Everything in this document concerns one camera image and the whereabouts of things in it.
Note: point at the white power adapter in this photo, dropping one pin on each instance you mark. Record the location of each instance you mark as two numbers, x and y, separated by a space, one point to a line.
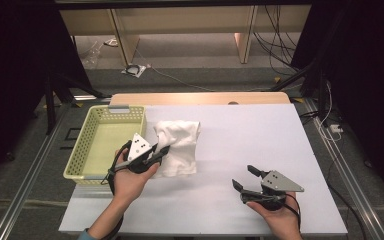
335 128

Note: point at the clear plastic bag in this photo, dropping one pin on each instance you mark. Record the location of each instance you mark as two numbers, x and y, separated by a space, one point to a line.
91 55

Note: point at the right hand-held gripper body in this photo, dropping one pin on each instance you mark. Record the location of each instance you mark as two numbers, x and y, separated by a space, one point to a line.
276 183

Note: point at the person's left hand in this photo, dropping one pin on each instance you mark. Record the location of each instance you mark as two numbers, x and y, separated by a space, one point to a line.
130 186

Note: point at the black metal stand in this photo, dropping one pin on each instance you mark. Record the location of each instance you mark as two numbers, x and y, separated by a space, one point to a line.
323 100
50 110

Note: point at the pale green plastic basket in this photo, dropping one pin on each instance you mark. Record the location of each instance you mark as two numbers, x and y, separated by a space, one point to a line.
80 156

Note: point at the light wooden table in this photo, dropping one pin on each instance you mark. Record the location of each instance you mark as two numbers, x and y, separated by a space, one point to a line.
180 98

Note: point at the small white object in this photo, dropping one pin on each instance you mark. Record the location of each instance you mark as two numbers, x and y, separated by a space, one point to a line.
110 42

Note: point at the person's right hand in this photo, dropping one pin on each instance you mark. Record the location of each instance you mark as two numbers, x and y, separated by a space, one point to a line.
280 223

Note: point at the white t-shirt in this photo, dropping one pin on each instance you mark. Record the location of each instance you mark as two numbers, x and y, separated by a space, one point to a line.
180 146

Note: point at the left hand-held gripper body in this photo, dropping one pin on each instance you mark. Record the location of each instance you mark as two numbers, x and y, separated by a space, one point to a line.
139 146

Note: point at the aluminium floor rail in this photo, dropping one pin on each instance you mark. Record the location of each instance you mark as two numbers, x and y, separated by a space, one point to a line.
349 176
31 176

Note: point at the black curtain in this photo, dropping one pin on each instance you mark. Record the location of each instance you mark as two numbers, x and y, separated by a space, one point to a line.
6 66
373 66

